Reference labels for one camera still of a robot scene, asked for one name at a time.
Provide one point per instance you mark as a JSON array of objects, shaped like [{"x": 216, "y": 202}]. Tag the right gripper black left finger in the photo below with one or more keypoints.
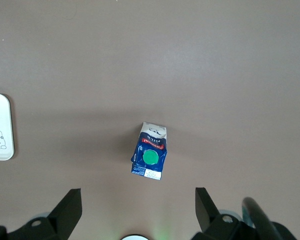
[{"x": 60, "y": 220}]

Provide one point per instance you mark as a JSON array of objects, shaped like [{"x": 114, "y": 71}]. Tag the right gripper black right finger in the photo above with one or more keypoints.
[{"x": 215, "y": 227}]

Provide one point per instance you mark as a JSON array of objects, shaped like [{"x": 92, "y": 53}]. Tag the blue white milk carton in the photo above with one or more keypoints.
[{"x": 152, "y": 140}]

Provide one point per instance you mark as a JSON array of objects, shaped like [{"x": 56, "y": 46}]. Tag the beige tray with rabbit print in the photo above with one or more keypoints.
[{"x": 0, "y": 120}]

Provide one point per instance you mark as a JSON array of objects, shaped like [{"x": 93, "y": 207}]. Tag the brown table mat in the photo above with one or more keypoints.
[{"x": 150, "y": 62}]

